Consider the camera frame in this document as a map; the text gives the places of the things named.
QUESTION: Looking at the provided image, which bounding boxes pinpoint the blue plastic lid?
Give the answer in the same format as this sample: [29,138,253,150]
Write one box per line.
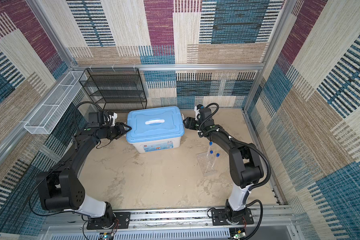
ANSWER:
[127,106,185,144]

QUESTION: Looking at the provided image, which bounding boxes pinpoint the white plastic bin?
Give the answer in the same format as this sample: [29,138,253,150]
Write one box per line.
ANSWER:
[127,136,182,154]

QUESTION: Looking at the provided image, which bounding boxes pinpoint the blue-capped test tube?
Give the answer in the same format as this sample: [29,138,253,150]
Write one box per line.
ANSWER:
[206,150,214,173]
[207,142,214,158]
[209,153,220,172]

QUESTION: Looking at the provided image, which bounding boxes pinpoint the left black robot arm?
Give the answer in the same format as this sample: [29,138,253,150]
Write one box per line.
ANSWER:
[28,105,132,219]

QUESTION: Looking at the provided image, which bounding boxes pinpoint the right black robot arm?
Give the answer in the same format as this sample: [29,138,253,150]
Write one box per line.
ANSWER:
[183,103,272,225]

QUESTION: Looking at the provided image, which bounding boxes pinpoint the clear test tube rack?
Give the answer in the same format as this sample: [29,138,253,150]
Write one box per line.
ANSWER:
[196,151,220,177]

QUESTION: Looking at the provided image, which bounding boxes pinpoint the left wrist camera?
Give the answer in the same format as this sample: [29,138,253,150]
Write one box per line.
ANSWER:
[103,111,118,126]

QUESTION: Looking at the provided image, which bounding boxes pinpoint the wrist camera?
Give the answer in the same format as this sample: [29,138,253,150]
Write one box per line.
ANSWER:
[103,111,118,126]
[194,104,204,119]

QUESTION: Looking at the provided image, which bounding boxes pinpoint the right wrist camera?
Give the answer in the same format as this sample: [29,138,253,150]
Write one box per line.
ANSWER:
[194,104,204,119]

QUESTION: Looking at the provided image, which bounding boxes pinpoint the black wire shelf rack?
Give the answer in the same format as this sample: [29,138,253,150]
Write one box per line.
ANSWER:
[79,68,147,113]

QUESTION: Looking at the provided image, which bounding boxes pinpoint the white wire wall basket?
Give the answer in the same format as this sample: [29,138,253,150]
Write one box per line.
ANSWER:
[24,71,83,135]

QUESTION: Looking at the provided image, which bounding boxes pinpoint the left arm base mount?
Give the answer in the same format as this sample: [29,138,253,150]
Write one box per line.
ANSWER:
[86,212,131,231]

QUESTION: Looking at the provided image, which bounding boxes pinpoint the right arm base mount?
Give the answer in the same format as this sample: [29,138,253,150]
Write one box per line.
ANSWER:
[207,208,254,226]

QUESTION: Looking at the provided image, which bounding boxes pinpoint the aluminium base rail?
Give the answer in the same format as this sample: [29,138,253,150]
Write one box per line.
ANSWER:
[38,204,304,240]

